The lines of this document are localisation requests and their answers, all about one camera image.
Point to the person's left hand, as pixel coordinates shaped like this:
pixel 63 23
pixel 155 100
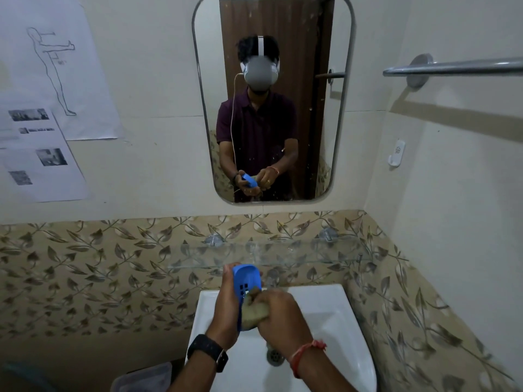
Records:
pixel 222 310

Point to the person's right hand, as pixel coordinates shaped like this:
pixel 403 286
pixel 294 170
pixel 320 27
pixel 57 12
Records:
pixel 284 318

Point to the person's left fingers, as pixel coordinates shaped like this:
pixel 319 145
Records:
pixel 228 277

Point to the person's right fingers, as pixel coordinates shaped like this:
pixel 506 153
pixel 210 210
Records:
pixel 267 300

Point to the blue plastic soap dish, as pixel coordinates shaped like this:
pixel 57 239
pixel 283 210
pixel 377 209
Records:
pixel 245 277

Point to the beige sponge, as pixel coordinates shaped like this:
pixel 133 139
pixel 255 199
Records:
pixel 251 315

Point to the person's left forearm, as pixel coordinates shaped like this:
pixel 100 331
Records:
pixel 192 379

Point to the person's right forearm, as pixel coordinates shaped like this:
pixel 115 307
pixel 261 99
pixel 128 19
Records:
pixel 322 375

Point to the chrome tap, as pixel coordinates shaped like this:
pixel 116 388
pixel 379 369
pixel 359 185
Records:
pixel 273 277

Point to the glass shelf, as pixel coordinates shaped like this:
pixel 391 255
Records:
pixel 306 257

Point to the metal sink drain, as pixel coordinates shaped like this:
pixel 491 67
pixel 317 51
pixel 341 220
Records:
pixel 274 357

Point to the white ceramic sink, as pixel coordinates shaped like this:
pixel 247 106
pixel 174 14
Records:
pixel 335 322

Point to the black smartwatch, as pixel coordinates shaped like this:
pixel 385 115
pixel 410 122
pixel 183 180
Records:
pixel 204 347

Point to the grey plastic container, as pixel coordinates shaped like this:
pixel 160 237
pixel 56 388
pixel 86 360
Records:
pixel 143 379

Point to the white paper sheet with photos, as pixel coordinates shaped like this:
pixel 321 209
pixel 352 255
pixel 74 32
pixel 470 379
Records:
pixel 34 122
pixel 45 179

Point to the paper poster with figure drawing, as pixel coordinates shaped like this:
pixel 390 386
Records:
pixel 85 77

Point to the chrome towel bar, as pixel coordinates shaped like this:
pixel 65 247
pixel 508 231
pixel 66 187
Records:
pixel 449 68

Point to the chrome shelf bracket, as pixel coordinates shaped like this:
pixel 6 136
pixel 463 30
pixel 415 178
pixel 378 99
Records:
pixel 213 240
pixel 328 234

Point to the white wall hook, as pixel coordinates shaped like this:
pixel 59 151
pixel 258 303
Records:
pixel 397 153

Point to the rounded wall mirror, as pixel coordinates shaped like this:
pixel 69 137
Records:
pixel 286 36

